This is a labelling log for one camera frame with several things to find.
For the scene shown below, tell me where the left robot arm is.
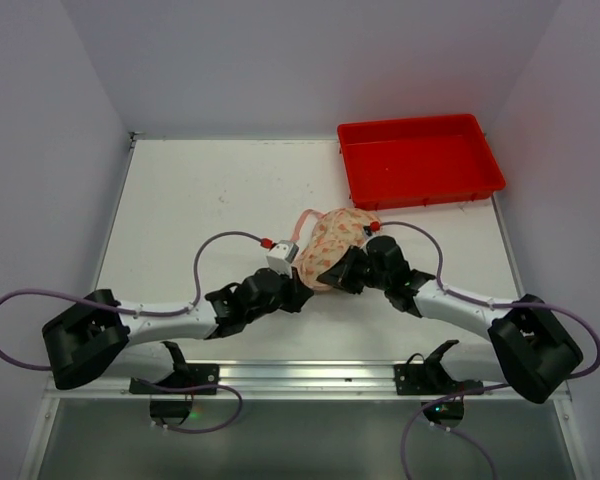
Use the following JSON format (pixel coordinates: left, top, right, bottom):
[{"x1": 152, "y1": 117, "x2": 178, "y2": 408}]
[{"x1": 42, "y1": 268, "x2": 314, "y2": 390}]

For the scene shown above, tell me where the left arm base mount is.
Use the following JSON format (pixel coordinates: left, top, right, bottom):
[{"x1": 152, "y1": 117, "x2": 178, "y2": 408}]
[{"x1": 129, "y1": 363, "x2": 220, "y2": 396}]

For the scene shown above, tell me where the aluminium front rail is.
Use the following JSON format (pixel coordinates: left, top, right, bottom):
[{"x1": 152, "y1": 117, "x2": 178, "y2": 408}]
[{"x1": 44, "y1": 357, "x2": 574, "y2": 401}]

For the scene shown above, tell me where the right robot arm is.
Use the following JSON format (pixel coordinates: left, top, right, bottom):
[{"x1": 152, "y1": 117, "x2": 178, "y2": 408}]
[{"x1": 318, "y1": 236, "x2": 583, "y2": 404}]

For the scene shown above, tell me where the floral mesh laundry bag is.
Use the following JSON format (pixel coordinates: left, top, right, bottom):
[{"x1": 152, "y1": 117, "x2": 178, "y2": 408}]
[{"x1": 291, "y1": 208, "x2": 380, "y2": 292}]

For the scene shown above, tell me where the red plastic tray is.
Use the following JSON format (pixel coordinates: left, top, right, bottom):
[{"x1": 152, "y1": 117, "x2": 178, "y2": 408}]
[{"x1": 337, "y1": 114, "x2": 506, "y2": 210}]

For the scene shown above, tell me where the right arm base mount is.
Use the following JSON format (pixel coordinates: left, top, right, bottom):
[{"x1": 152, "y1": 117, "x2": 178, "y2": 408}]
[{"x1": 393, "y1": 353, "x2": 484, "y2": 396}]

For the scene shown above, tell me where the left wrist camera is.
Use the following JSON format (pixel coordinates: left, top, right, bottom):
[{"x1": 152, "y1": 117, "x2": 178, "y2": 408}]
[{"x1": 260, "y1": 238, "x2": 299, "y2": 277}]

